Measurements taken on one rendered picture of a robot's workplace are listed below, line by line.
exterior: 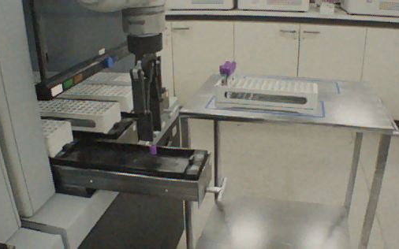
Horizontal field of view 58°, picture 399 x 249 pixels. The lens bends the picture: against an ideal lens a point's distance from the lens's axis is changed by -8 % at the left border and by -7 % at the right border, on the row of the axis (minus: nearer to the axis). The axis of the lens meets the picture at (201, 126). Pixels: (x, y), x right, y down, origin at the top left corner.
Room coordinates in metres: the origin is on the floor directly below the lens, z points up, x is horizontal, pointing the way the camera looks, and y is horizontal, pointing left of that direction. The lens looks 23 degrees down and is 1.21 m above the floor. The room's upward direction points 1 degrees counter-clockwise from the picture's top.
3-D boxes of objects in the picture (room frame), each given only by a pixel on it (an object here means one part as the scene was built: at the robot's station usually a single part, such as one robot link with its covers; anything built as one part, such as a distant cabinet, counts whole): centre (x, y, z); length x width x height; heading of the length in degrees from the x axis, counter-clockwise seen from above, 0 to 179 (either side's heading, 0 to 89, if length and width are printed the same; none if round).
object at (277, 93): (1.07, -0.20, 0.85); 0.30 x 0.10 x 0.06; 74
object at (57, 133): (0.85, 0.48, 0.83); 0.30 x 0.10 x 0.06; 77
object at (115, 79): (1.27, 0.31, 0.83); 0.30 x 0.10 x 0.06; 77
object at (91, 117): (0.98, 0.38, 0.83); 0.30 x 0.10 x 0.06; 77
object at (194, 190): (0.80, 0.30, 0.78); 0.73 x 0.14 x 0.09; 77
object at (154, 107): (0.83, 0.11, 0.88); 0.03 x 0.01 x 0.07; 77
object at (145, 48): (0.80, 0.11, 1.04); 0.08 x 0.07 x 0.09; 167
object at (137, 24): (0.80, 0.11, 1.11); 0.09 x 0.09 x 0.06
